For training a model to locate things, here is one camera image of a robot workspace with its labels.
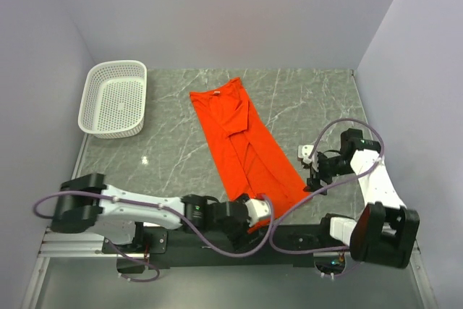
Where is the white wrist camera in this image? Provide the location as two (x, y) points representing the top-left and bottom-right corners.
(245, 198), (273, 227)
(297, 145), (318, 165)

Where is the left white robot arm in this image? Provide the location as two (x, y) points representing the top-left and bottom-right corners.
(51, 173), (256, 253)

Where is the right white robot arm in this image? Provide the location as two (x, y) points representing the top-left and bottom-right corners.
(297, 128), (420, 268)

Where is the aluminium frame rail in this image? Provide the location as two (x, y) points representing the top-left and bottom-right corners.
(21, 131), (435, 309)

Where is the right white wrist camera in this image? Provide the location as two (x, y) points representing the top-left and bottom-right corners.
(297, 145), (318, 165)

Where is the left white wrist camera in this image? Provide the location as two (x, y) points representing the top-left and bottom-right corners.
(245, 198), (273, 227)

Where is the white perforated plastic basket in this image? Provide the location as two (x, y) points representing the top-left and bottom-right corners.
(77, 60), (148, 139)

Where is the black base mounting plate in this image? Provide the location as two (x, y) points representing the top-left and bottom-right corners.
(101, 224), (359, 274)

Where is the orange t shirt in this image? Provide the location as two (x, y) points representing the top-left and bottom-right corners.
(190, 77), (307, 218)

